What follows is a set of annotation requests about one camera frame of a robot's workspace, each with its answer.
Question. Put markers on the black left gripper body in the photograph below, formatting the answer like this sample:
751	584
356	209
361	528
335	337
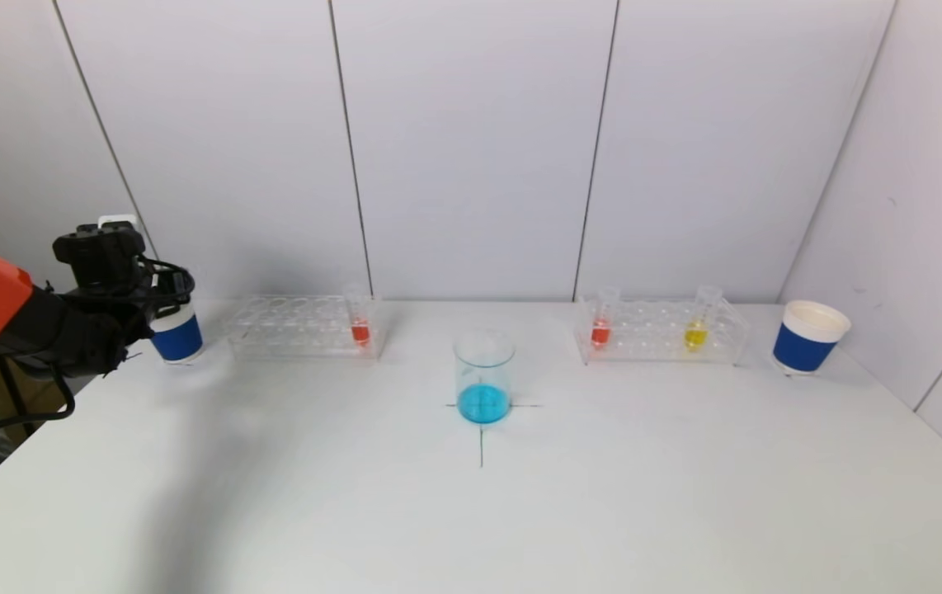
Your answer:
176	290

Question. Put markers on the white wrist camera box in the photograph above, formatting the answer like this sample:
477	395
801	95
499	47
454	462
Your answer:
118	220

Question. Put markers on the clear glass beaker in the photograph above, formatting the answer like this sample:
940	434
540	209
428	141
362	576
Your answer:
483	400

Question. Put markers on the blue and white paper cup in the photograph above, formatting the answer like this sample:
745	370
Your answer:
178	338
805	346

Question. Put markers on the clear acrylic test tube rack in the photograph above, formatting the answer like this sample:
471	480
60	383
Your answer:
657	334
298	330

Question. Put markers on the test tube with yellow pigment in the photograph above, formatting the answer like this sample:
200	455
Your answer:
694	337

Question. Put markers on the test tube with red pigment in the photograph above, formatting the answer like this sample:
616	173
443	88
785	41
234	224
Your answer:
600	332
360	332

